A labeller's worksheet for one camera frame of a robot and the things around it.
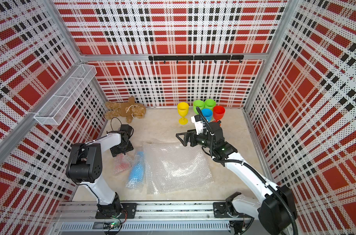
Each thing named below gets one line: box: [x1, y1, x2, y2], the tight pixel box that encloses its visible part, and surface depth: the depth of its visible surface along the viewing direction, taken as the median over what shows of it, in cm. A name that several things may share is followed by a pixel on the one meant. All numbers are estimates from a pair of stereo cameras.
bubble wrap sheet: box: [142, 141, 214, 195], surface depth 86 cm
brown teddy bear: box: [104, 96, 147, 124], surface depth 113 cm
